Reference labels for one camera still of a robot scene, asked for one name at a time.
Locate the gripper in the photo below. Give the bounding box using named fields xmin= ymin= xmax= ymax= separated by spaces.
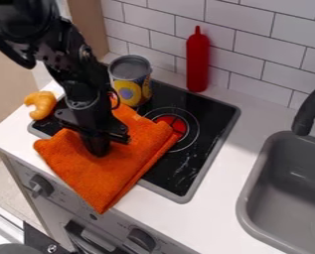
xmin=53 ymin=78 xmax=133 ymax=147

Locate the orange cloth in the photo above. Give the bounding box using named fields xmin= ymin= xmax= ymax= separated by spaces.
xmin=32 ymin=98 xmax=183 ymax=215

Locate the toy croissant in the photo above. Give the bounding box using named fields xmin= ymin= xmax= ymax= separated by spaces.
xmin=23 ymin=90 xmax=60 ymax=121

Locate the yellow can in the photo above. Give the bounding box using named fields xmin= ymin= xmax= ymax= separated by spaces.
xmin=106 ymin=54 xmax=155 ymax=108

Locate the toy stove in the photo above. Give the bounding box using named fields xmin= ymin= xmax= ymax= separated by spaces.
xmin=27 ymin=78 xmax=242 ymax=204

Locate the red bottle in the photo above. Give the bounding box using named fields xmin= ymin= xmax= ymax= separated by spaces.
xmin=185 ymin=25 xmax=212 ymax=93

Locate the toy sink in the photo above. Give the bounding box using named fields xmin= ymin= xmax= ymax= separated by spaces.
xmin=235 ymin=130 xmax=315 ymax=254

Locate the tap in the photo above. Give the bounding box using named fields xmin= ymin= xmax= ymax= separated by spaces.
xmin=290 ymin=79 xmax=315 ymax=137

